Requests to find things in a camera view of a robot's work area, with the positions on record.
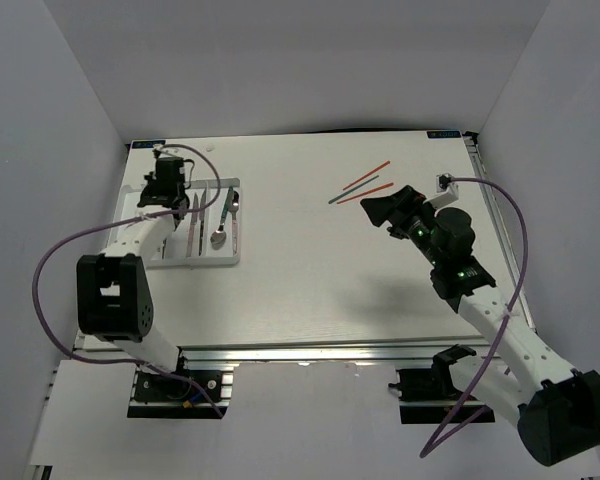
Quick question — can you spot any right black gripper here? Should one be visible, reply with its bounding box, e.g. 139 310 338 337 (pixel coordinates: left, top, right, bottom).
359 186 443 268

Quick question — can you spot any short orange chopstick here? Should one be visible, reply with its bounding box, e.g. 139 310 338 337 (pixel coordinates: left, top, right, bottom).
336 182 394 205

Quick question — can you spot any pink handled knife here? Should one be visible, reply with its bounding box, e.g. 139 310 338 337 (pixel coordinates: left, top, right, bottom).
186 193 200 258

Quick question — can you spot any long orange chopstick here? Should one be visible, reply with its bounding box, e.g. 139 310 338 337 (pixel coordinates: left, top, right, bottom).
342 160 391 191

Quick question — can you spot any pink handled spoon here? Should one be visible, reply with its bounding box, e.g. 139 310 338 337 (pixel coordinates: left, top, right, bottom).
229 190 240 256

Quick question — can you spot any green handled spoon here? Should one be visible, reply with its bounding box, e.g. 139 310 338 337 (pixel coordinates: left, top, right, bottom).
210 187 234 250

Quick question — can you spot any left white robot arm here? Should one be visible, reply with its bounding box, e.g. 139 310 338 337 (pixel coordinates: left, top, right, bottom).
77 157 192 399

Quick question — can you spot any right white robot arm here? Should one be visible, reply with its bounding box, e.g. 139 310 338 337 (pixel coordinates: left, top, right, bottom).
361 174 600 466

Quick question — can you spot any white utensil tray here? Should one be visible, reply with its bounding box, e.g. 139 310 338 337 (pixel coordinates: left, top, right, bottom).
120 177 242 268

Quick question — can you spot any right blue corner label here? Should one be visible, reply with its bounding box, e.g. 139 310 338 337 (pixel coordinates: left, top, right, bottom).
426 130 462 139

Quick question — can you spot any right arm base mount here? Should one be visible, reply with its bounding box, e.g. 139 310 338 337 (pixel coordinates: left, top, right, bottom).
388 345 476 425

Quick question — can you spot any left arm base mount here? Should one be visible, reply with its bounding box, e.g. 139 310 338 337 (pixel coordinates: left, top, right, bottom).
127 366 233 420

